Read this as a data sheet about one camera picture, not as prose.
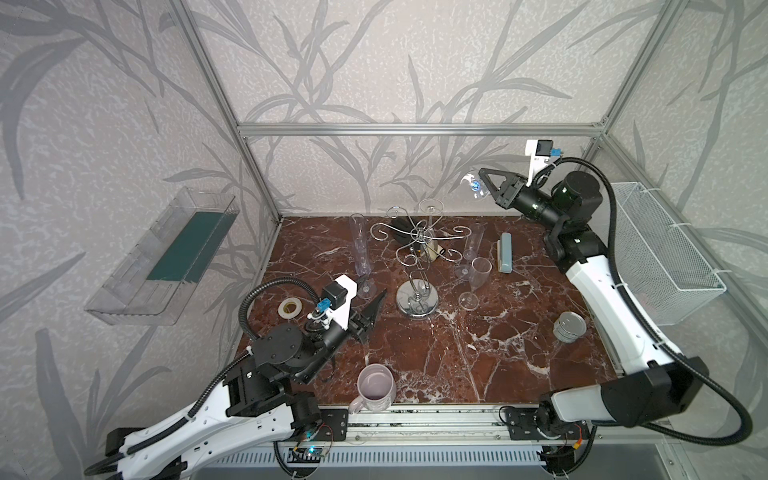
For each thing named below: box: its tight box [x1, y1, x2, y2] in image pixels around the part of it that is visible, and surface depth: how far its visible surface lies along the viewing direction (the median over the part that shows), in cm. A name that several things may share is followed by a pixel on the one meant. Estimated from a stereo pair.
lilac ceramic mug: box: [348, 363, 397, 415], surface depth 75 cm
